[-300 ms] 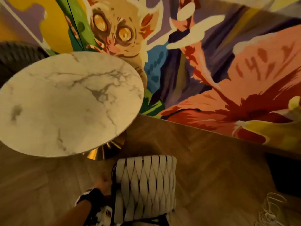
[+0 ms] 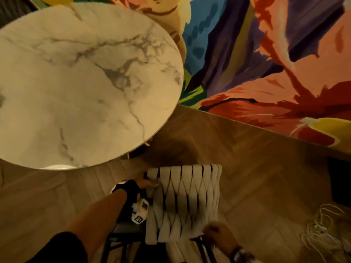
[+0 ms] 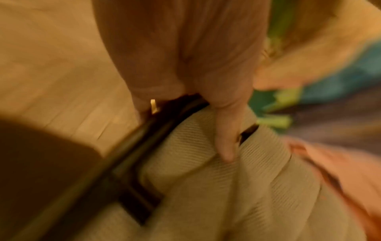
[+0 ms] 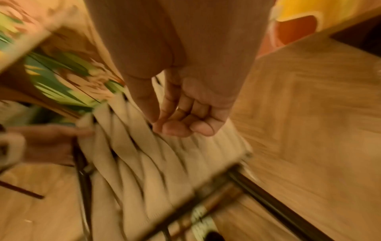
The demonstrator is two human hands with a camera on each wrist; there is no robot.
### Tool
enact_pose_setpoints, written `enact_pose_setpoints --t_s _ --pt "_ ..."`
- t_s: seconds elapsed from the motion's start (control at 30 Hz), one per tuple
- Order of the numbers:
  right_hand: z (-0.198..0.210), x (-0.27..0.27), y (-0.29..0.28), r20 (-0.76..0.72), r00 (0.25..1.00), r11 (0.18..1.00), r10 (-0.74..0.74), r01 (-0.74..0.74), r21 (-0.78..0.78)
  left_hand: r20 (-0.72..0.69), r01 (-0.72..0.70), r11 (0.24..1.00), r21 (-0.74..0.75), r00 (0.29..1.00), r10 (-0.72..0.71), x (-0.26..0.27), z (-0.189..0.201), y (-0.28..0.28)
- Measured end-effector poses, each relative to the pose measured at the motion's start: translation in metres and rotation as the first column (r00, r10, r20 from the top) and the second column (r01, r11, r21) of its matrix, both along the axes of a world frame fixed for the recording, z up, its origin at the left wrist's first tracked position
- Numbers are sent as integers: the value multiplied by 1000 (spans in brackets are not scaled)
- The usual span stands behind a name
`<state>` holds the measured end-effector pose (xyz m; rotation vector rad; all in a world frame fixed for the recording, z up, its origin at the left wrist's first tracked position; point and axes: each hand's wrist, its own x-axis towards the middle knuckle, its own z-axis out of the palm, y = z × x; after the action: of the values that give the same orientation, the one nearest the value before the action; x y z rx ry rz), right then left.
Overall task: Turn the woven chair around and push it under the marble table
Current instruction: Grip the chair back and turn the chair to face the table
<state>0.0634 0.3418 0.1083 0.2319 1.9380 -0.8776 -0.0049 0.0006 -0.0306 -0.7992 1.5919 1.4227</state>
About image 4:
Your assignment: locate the person's left hand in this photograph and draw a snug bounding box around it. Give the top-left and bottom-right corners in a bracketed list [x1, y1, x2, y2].
[6, 124, 96, 166]

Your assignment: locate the person's right hand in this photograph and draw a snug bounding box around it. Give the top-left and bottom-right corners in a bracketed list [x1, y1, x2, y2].
[85, 0, 274, 138]

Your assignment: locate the beige woven chair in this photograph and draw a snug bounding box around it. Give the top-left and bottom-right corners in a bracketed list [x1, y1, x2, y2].
[73, 75, 331, 241]

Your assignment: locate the white marble round table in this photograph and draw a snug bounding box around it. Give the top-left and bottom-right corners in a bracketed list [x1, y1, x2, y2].
[0, 0, 80, 71]

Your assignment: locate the white perforated shoe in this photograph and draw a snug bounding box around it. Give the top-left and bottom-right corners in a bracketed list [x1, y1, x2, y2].
[190, 204, 220, 241]

